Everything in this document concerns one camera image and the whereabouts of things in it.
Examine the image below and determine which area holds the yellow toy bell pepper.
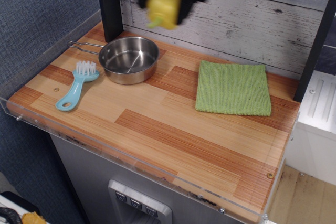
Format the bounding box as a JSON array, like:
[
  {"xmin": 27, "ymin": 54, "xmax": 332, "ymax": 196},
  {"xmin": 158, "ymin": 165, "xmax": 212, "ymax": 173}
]
[{"xmin": 146, "ymin": 0, "xmax": 181, "ymax": 30}]

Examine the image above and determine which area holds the green towel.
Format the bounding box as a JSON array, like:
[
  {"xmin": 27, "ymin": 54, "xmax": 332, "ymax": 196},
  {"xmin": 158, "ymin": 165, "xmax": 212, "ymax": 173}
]
[{"xmin": 195, "ymin": 60, "xmax": 271, "ymax": 116}]

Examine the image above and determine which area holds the small steel pan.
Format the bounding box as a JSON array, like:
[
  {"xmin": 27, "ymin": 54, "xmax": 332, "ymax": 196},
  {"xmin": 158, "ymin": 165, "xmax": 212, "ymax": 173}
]
[{"xmin": 67, "ymin": 36, "xmax": 160, "ymax": 85}]

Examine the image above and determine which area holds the light blue dish brush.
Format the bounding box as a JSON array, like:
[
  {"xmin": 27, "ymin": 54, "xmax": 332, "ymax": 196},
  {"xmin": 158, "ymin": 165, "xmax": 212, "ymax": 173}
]
[{"xmin": 55, "ymin": 61, "xmax": 100, "ymax": 111}]

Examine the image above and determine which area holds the grey metal cabinet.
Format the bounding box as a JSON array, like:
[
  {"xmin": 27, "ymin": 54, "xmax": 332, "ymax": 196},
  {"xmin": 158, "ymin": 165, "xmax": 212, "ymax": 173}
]
[{"xmin": 51, "ymin": 135, "xmax": 238, "ymax": 223}]

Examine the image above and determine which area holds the white appliance on right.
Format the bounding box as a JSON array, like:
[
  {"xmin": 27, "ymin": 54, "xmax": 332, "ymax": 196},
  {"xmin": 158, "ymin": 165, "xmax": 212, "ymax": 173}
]
[{"xmin": 284, "ymin": 71, "xmax": 335, "ymax": 185}]

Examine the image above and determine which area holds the silver button panel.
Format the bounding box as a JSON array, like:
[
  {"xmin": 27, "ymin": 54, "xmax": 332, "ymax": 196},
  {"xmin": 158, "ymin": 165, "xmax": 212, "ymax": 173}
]
[{"xmin": 108, "ymin": 179, "xmax": 173, "ymax": 223}]

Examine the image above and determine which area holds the clear acrylic table guard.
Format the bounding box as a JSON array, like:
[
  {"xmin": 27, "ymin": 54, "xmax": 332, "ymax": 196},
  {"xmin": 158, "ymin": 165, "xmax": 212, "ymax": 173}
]
[{"xmin": 0, "ymin": 11, "xmax": 301, "ymax": 224}]

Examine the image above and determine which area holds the yellow and black object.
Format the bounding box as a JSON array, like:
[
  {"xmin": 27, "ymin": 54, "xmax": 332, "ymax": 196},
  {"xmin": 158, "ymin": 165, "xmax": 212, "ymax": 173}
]
[{"xmin": 1, "ymin": 207, "xmax": 47, "ymax": 224}]

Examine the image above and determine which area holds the black vertical post left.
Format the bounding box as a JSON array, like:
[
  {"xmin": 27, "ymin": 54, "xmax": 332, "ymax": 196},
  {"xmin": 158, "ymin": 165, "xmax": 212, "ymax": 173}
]
[{"xmin": 99, "ymin": 0, "xmax": 124, "ymax": 42}]

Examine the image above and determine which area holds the black vertical post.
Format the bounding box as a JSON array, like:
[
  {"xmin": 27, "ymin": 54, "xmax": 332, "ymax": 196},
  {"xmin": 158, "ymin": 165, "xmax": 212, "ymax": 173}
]
[
  {"xmin": 293, "ymin": 0, "xmax": 335, "ymax": 102},
  {"xmin": 99, "ymin": 0, "xmax": 124, "ymax": 42}
]

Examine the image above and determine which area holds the black vertical post right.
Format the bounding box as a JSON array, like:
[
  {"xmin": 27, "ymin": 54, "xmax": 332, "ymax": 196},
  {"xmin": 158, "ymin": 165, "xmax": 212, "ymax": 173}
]
[{"xmin": 293, "ymin": 0, "xmax": 335, "ymax": 102}]

